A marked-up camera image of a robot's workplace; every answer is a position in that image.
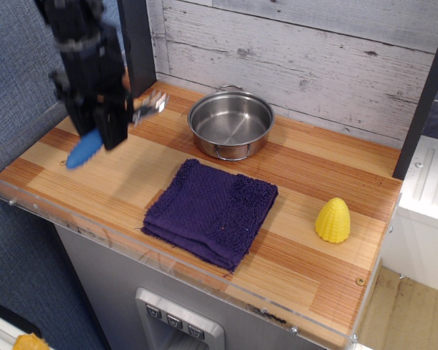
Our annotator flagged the yellow object bottom left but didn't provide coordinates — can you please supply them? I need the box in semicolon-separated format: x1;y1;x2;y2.
12;333;51;350

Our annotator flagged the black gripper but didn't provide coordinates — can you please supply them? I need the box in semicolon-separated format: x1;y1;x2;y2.
50;25;134;150

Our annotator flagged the silver dispenser panel with buttons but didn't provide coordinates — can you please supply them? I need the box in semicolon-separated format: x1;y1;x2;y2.
135;287;226;349

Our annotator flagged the blue handled metal fork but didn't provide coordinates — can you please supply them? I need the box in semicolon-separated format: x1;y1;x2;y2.
66;90;169;169

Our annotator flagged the purple folded towel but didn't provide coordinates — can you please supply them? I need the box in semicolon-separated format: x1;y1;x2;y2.
142;159;278;272

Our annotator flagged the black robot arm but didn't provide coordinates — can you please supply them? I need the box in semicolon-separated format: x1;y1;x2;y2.
36;1;134;150

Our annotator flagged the stainless steel pot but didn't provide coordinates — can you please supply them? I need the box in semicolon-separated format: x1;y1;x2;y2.
188;85;275;161

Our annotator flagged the white ridged appliance at right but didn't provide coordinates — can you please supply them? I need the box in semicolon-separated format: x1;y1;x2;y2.
400;136;438;219

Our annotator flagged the dark right frame post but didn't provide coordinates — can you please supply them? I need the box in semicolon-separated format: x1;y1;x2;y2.
393;47;438;180

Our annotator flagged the dark frame post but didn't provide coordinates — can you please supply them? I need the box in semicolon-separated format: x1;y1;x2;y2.
118;0;157;97
393;47;438;180

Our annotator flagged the clear acrylic table guard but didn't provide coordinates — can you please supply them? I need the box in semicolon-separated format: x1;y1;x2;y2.
0;50;402;350

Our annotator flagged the dark left frame post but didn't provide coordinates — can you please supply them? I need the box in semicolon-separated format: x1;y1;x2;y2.
118;0;157;97

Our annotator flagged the yellow toy corn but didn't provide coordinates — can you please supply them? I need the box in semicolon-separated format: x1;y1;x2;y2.
315;198;350;244

